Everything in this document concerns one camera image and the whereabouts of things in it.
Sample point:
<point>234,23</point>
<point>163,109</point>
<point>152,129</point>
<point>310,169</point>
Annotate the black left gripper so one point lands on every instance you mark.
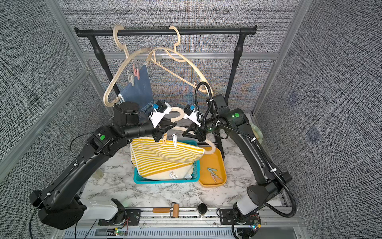
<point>159,129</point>

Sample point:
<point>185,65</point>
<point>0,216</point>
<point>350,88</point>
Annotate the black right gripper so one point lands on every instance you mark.
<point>199,132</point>

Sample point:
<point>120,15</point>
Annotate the white clothespin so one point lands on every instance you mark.
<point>175,140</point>
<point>131,78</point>

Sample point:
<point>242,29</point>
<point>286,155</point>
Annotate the yellow striped towel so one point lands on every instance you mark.
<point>164,158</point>

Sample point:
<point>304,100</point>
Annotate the mint green clothespin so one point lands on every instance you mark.
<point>212,170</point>

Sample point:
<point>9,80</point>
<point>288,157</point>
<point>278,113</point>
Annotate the pink clothespin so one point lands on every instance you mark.
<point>215,178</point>

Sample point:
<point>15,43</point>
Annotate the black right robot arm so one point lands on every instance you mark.
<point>270,180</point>

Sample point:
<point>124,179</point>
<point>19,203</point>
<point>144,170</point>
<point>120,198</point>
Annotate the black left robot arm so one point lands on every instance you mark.
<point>59,205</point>

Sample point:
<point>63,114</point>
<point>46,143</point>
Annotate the yellow plastic tray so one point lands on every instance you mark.
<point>214,161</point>

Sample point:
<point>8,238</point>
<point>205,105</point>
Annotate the dark blue hello towel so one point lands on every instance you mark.
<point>141,93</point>

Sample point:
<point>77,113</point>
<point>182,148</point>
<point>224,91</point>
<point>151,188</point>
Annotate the teal plastic basket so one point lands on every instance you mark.
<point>167,179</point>

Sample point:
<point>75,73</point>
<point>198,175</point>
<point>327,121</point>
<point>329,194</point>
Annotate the white clothespin on blue towel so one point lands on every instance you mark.
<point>131,78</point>

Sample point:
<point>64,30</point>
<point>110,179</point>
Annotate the pale green wavy plate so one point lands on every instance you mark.
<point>257,132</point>

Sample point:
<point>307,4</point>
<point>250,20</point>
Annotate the salmon clothespin on blue towel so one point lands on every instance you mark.
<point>136,71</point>

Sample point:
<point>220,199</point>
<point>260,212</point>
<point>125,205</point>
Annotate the small black lidded jar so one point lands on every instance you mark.
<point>202,209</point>

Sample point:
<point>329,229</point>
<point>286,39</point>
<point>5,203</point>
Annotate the black clothes rack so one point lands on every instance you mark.
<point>164,31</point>

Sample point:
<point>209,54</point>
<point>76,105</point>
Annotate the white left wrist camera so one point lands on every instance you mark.
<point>160,109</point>

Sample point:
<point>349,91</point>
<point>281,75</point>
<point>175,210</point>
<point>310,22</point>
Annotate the wooden handle roller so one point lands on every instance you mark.
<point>173,210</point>

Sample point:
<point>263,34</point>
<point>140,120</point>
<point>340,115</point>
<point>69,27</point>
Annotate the white right arm base mount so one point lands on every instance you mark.
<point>244,206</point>

